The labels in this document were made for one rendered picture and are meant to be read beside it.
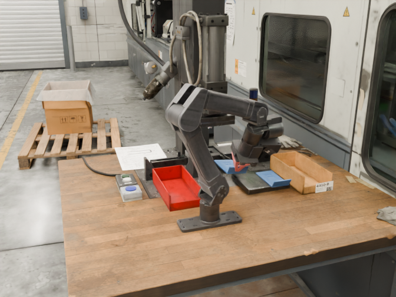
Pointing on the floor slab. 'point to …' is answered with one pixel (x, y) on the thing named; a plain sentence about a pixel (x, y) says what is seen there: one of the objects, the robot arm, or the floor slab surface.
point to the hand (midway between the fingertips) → (237, 168)
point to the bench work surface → (212, 236)
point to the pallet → (39, 137)
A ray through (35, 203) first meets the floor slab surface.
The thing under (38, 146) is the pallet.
